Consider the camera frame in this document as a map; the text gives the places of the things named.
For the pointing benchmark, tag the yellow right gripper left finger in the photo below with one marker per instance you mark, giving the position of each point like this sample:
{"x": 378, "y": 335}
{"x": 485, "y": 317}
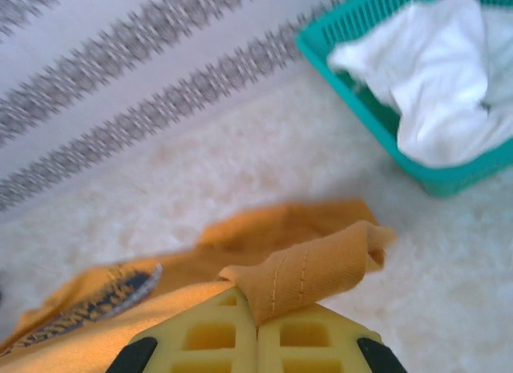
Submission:
{"x": 208, "y": 341}

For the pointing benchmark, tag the white t-shirt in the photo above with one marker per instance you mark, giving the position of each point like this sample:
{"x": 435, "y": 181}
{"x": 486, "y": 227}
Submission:
{"x": 441, "y": 68}

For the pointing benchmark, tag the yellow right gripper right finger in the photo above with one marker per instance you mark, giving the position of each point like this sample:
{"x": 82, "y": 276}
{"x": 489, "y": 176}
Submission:
{"x": 312, "y": 341}

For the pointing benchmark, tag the teal plastic basket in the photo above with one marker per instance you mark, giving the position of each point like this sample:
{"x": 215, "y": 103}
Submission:
{"x": 360, "y": 104}

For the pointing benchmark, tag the yellow printed t-shirt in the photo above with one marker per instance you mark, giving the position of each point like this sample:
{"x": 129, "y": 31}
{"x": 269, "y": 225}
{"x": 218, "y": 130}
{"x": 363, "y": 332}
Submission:
{"x": 304, "y": 268}

